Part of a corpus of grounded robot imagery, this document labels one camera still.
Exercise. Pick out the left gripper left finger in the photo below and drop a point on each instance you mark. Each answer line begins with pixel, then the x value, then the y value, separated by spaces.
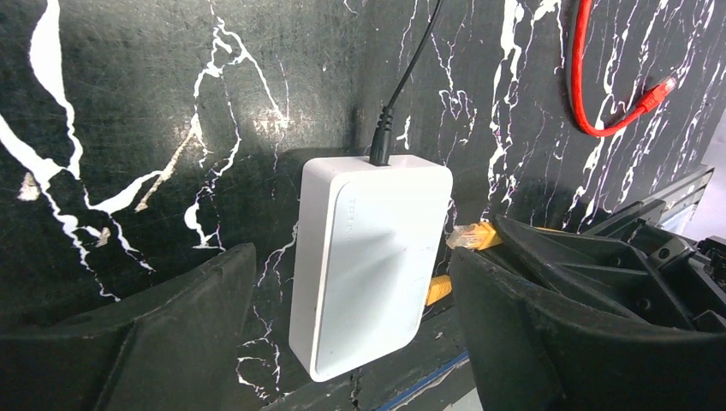
pixel 169 347

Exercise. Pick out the white network switch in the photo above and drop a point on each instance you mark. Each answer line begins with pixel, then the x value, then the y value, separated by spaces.
pixel 366 247

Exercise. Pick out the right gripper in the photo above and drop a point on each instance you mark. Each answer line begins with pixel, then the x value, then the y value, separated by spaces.
pixel 628 265

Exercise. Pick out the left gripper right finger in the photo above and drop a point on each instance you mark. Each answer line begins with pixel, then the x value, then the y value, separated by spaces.
pixel 533 349

